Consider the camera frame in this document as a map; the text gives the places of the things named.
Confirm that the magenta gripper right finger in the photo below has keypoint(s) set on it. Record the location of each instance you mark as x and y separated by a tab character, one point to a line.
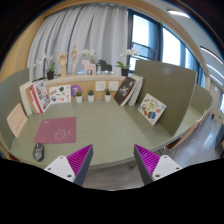
153	167

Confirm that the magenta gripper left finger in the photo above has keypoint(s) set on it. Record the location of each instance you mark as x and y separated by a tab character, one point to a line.
73	167

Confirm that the grey computer mouse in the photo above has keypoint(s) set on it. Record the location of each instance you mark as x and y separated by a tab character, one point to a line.
38	152

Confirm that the maroon mouse pad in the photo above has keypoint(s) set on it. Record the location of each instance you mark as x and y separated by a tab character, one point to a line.
56	131

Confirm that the wooden chair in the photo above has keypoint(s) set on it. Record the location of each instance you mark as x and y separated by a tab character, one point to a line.
190	122

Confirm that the colourful picture board right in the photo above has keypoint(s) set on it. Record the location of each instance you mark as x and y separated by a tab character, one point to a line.
151	108

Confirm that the white book behind dark book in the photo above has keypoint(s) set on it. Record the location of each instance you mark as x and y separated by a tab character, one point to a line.
137	89

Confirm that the small potted plant left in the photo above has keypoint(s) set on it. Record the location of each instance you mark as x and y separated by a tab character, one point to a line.
78	96

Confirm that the small potted plant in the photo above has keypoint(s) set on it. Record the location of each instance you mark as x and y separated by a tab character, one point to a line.
78	96
91	95
107	94

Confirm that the small potted plant middle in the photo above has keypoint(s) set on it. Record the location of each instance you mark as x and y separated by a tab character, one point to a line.
91	95

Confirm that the beige card on left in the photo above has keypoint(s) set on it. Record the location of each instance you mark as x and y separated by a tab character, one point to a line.
16	120

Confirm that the white illustrated card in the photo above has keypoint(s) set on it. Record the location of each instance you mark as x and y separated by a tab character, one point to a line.
60	94

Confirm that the purple round number sign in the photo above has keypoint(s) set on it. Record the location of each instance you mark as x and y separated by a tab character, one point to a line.
74	89

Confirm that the small potted plant right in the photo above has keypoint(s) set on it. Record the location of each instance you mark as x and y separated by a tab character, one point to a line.
107	94

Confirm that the dark book leaning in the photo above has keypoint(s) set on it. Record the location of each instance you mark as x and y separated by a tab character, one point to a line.
124	90

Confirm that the grey-green right partition panel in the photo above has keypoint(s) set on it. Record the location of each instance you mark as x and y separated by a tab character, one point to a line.
170	84

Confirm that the grey-green partition panel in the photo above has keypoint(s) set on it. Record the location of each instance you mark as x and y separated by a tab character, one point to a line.
170	84
9	98

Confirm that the red white magazine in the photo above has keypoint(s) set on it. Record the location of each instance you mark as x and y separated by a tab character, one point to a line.
41	95

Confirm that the wooden shelf with sockets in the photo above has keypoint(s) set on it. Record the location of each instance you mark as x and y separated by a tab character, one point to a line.
86	82

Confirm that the white book far left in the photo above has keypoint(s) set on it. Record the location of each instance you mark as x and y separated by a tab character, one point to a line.
24	97

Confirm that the grey-green left partition panel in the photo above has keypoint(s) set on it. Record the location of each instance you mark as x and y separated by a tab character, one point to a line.
9	98

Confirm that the white orchid black pot left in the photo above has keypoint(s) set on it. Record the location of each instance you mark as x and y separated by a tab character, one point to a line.
50	65

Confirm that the white orchid black pot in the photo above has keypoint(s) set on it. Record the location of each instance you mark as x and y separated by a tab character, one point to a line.
124	66
50	65

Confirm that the pink wooden horse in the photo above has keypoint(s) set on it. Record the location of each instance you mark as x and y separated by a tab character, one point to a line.
88	67

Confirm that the black wooden horse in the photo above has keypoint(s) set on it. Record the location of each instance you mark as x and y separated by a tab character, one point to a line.
105	66

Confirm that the wooden hand model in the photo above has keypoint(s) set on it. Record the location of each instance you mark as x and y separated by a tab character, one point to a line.
62	60

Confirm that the wooden mannequin figure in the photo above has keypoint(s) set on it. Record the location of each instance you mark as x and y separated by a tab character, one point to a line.
75	53

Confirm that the white orchid middle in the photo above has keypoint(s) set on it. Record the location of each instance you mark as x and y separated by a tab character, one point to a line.
91	53

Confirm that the white orchid black pot right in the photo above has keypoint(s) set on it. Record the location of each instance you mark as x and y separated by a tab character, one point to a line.
124	66

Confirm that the grey curtain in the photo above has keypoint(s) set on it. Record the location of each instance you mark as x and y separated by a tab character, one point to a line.
100	27

